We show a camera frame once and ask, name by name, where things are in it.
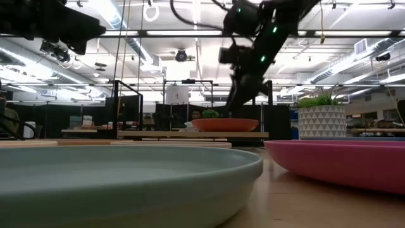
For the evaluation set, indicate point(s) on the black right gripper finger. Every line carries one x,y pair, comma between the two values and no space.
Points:
242,101

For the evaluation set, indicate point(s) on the orange plate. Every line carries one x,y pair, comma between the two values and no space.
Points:
224,125

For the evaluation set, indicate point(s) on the pink plate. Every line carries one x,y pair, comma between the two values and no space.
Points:
332,164

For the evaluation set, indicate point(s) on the light blue plate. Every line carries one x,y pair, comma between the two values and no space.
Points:
126,190

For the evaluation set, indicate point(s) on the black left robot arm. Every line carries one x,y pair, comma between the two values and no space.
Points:
28,19

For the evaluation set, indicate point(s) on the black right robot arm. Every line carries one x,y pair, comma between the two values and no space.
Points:
269,41

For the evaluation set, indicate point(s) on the person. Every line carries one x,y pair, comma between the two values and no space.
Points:
196,114

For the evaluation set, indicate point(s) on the white sign board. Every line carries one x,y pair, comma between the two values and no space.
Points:
177,95

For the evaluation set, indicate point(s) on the succulent in white patterned pot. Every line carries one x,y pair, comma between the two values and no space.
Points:
321,123

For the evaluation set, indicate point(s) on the white container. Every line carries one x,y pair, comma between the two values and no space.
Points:
29,130

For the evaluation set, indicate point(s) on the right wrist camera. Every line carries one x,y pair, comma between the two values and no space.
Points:
228,54

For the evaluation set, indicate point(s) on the black overhead camera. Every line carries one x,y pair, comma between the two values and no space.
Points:
181,55

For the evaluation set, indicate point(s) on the wooden shelf with black frame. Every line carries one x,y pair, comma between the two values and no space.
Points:
158,134

